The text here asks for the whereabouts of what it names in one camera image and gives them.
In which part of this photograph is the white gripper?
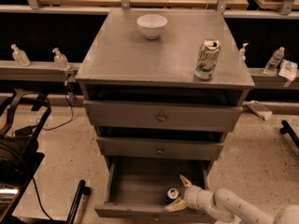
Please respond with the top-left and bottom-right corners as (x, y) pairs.
(164, 175), (214, 212)

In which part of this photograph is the blue pepsi can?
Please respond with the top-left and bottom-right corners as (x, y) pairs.
(165, 188), (179, 204)

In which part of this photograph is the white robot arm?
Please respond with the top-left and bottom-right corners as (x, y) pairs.
(165, 175), (299, 224)

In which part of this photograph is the bottom grey open drawer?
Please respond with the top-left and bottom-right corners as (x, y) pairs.
(95, 157), (216, 224)

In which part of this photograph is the grey wooden drawer cabinet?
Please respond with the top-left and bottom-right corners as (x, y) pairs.
(75, 8), (256, 224)

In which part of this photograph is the middle grey drawer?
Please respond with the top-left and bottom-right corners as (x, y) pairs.
(97, 136), (223, 161)

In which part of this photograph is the top grey drawer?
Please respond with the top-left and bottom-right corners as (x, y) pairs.
(83, 100), (243, 133)

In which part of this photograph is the green white 7up can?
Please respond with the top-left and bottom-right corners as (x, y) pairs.
(194, 39), (221, 80)

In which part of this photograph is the black chair base leg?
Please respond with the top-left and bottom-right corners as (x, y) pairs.
(66, 180), (91, 224)

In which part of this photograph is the white box on floor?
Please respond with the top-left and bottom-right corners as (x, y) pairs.
(247, 101), (272, 120)

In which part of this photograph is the black caster leg right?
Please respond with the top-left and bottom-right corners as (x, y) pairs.
(280, 120), (299, 148)

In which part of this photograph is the small pump bottle right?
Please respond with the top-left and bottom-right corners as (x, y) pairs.
(239, 43), (249, 61)

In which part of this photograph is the clear plastic water bottle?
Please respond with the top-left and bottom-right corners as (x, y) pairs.
(263, 47), (285, 74)

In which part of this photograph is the white wipes packet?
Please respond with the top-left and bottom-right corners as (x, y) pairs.
(278, 59), (297, 81)

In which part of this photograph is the black office chair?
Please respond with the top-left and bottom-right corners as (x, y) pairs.
(0, 89), (51, 224)

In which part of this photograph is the white ceramic bowl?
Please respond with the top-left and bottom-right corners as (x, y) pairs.
(136, 14), (167, 39)

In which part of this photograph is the clear pump bottle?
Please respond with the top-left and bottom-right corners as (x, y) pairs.
(52, 48), (70, 71)
(11, 44), (30, 66)

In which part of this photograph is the clear pump bottle far left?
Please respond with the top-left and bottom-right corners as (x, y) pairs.
(11, 44), (30, 66)

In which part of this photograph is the black floor cable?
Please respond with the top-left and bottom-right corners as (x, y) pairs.
(32, 77), (78, 221)

